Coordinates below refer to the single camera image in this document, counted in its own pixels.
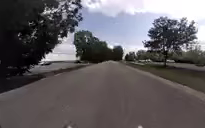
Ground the grey asphalt path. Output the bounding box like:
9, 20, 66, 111
0, 60, 205, 128

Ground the row of dark trees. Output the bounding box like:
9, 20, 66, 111
73, 29, 124, 64

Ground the grass strip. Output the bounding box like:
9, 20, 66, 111
123, 61, 205, 98

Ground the dark grass verge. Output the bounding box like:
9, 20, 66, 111
0, 63, 91, 98

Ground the white car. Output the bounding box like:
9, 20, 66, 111
165, 59, 176, 64

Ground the vehicle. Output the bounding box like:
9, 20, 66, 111
38, 60, 53, 66

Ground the grey parking lot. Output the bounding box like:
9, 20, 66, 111
25, 61, 88, 76

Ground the large dark tree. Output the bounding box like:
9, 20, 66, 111
0, 0, 84, 78

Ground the row of pale trees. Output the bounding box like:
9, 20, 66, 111
124, 45, 205, 66

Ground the lone tall tree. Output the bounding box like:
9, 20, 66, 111
142, 16, 199, 68

